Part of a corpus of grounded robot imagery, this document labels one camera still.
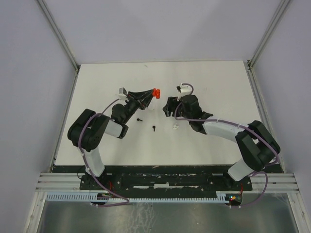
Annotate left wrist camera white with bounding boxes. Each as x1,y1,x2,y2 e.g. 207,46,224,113
118,87,128,101

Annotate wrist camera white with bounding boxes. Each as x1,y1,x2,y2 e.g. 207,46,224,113
176,83,194,99
118,87,128,101

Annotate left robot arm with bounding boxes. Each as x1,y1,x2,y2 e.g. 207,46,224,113
67,87,160,190

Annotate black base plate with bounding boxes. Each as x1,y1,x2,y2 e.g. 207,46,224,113
80,173,253,192

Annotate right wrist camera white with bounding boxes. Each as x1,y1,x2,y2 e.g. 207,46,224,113
176,83,194,99

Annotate left aluminium corner post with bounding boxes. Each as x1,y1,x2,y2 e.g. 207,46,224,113
36,0,81,72

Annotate white slotted cable duct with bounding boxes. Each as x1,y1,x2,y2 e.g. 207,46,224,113
45,190,231,203

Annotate right controller board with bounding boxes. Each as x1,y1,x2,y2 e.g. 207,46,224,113
228,194,243,206

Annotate aluminium frame rail front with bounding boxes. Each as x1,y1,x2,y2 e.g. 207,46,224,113
36,173,300,194

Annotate aluminium corner post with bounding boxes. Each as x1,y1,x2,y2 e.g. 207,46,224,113
36,0,81,72
247,0,293,70

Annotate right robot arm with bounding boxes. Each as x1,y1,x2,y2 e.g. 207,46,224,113
163,95,280,190

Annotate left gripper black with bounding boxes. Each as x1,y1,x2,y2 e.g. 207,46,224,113
122,89,156,124

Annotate right aluminium corner post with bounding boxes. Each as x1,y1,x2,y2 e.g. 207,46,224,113
247,0,293,70

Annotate round orange earbud case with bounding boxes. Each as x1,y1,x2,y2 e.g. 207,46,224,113
152,88,161,99

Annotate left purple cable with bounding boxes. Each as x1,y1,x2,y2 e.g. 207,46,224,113
79,97,131,208

